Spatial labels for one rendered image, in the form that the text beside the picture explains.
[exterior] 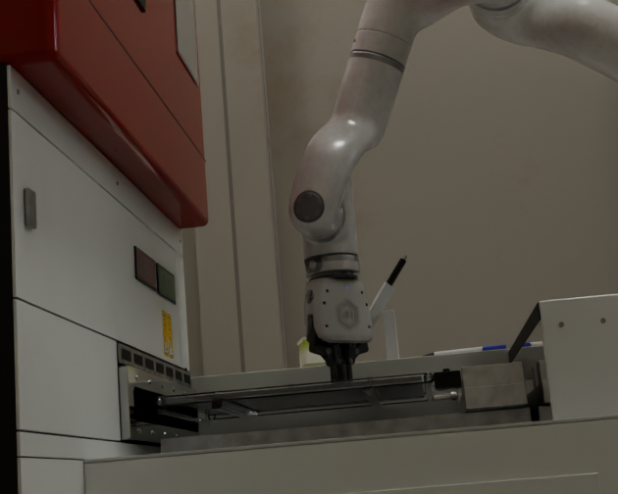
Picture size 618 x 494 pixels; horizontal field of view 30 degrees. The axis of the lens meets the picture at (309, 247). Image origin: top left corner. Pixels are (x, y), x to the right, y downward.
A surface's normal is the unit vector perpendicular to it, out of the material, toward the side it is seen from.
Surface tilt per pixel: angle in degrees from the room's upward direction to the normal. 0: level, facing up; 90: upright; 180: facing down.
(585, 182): 90
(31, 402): 90
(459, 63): 90
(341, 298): 89
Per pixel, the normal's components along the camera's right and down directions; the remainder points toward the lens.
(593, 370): -0.11, -0.20
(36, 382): 0.99, -0.10
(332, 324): 0.54, -0.24
